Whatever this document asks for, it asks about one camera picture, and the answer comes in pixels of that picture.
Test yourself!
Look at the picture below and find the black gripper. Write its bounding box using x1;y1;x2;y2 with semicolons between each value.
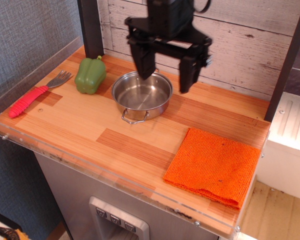
124;0;212;94

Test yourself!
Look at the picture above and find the orange knitted cloth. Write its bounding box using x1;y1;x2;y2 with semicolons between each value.
163;127;261;210

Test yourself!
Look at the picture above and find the yellow object at corner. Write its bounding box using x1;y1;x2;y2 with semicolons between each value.
3;229;29;240

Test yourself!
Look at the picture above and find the stainless steel pot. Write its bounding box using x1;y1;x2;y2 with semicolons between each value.
111;71;173;125

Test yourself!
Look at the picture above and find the green toy bell pepper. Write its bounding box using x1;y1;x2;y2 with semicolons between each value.
74;55;106;95

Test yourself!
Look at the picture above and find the clear acrylic table guard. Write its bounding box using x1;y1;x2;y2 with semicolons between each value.
0;118;271;237

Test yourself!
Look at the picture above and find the white toy sink unit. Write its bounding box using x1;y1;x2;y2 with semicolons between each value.
256;92;300;198

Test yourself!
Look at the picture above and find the grey toy fridge cabinet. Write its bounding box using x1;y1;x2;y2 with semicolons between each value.
35;153;219;240

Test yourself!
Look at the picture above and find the silver dispenser panel with buttons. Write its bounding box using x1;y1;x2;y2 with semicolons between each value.
89;196;150;240

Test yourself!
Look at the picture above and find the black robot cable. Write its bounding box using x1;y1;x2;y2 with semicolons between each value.
192;0;213;14

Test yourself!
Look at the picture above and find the dark left post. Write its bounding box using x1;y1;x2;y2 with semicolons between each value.
77;0;104;59

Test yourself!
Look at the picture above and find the dark post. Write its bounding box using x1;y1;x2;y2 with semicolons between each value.
264;17;300;122
77;0;104;59

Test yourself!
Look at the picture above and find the fork with red handle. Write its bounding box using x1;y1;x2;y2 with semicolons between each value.
8;70;72;118

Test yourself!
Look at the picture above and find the dark right post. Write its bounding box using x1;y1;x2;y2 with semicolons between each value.
264;17;300;122

